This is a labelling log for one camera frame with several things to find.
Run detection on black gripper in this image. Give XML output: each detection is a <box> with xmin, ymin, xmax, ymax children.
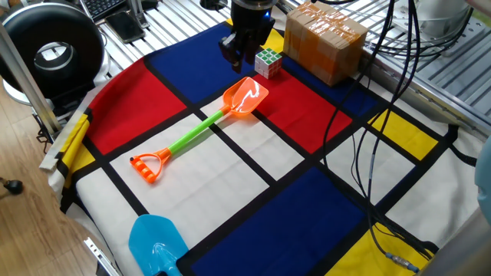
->
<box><xmin>219</xmin><ymin>0</ymin><xmax>276</xmax><ymax>74</ymax></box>

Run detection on blue shovel yellow handle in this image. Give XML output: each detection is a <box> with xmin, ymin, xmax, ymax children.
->
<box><xmin>128</xmin><ymin>214</ymin><xmax>190</xmax><ymax>276</ymax></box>

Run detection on black table cables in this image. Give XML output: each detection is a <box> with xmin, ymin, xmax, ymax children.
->
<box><xmin>364</xmin><ymin>6</ymin><xmax>476</xmax><ymax>63</ymax></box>

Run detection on grey metal mounting base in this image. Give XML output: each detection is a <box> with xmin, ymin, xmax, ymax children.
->
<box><xmin>405</xmin><ymin>0</ymin><xmax>475</xmax><ymax>32</ymax></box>

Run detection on black keyboard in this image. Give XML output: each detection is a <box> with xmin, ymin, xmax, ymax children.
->
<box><xmin>79</xmin><ymin>0</ymin><xmax>130</xmax><ymax>22</ymax></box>

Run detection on white-edged puzzle cube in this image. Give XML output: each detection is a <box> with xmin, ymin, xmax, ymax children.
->
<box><xmin>254</xmin><ymin>48</ymin><xmax>284</xmax><ymax>81</ymax></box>

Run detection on taped cardboard box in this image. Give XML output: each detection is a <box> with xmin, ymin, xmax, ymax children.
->
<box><xmin>282</xmin><ymin>1</ymin><xmax>369</xmax><ymax>87</ymax></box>

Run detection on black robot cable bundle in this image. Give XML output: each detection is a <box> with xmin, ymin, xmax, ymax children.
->
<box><xmin>321</xmin><ymin>0</ymin><xmax>440</xmax><ymax>274</ymax></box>

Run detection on black round fan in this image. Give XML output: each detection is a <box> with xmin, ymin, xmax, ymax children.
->
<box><xmin>0</xmin><ymin>2</ymin><xmax>107</xmax><ymax>107</ymax></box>

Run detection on black smartphone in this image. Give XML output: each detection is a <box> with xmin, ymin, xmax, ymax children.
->
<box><xmin>104</xmin><ymin>11</ymin><xmax>147</xmax><ymax>44</ymax></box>

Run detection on colour-block tablecloth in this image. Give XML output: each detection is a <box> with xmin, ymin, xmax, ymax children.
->
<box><xmin>39</xmin><ymin>17</ymin><xmax>486</xmax><ymax>276</ymax></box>

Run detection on black caster wheel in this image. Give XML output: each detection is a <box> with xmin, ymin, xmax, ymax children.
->
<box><xmin>2</xmin><ymin>179</ymin><xmax>25</xmax><ymax>196</ymax></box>

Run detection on orange shovel green handle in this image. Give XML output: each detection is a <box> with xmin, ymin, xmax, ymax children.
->
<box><xmin>129</xmin><ymin>76</ymin><xmax>270</xmax><ymax>185</ymax></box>

